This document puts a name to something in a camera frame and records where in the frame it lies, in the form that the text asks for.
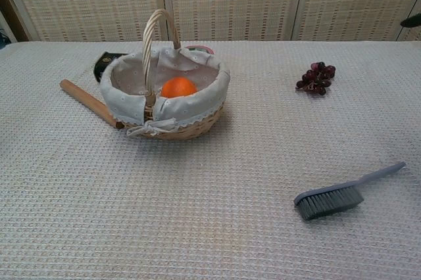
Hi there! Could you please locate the grey hand brush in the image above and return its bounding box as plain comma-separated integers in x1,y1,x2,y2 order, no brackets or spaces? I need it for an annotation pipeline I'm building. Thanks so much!
293,160,407,222

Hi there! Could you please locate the black food can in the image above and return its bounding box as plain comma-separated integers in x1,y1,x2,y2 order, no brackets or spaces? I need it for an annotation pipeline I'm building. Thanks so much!
92,51,130,84

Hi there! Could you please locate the fabric lined wicker basket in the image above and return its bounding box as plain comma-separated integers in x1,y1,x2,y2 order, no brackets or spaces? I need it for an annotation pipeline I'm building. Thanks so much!
99,8,232,141

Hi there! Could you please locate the white waffle weave tablecloth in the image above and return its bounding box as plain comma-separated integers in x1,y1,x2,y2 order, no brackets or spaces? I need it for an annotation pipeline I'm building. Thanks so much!
0,40,421,280

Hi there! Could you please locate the wooden stick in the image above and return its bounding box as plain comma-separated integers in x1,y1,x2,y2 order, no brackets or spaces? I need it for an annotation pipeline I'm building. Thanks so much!
59,79,126,130

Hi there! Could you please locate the orange fruit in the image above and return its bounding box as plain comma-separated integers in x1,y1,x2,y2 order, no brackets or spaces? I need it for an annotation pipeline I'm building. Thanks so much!
161,76,198,99

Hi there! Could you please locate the red tape roll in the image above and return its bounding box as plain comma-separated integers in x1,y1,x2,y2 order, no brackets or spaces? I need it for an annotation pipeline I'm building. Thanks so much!
186,44,216,56

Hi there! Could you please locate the woven folding screen panel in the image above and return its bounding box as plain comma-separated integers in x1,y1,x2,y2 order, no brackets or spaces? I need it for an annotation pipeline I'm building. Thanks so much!
159,0,310,43
0,0,169,43
291,0,421,43
395,26,421,43

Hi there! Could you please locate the dark red grape bunch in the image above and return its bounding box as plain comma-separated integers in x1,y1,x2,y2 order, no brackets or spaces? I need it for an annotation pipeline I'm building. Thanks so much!
295,61,337,97

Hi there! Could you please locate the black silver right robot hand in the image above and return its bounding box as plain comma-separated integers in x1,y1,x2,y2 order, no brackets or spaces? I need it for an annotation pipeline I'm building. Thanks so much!
399,12,421,28

